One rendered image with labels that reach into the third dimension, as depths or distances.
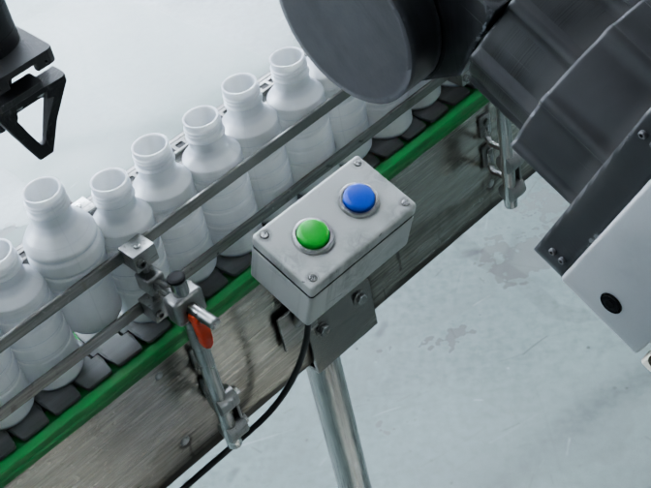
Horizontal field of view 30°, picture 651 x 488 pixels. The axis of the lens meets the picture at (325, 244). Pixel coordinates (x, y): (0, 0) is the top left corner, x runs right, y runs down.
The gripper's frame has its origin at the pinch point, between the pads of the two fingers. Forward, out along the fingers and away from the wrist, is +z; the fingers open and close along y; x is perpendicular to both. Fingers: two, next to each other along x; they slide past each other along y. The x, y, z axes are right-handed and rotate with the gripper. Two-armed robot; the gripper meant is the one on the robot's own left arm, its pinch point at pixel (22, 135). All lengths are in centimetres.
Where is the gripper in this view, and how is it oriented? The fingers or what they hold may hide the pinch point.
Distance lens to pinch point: 106.9
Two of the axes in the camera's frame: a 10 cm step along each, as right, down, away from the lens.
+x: 7.0, -5.7, 4.3
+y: 6.9, 4.1, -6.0
